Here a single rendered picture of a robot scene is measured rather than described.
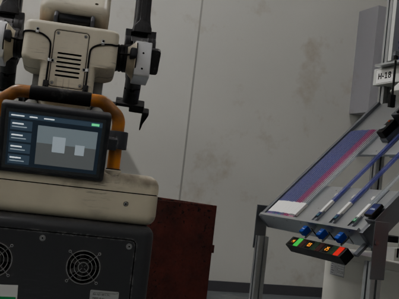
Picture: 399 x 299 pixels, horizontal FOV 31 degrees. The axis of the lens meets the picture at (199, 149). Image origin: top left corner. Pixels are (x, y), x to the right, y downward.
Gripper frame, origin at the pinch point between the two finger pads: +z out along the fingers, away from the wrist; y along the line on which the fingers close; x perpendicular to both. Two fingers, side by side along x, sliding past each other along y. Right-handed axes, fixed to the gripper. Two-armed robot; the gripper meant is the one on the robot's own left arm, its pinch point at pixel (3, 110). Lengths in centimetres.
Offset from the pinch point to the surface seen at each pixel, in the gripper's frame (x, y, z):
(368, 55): -326, -251, 39
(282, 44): -329, -177, 44
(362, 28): -349, -247, 22
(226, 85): -301, -133, 78
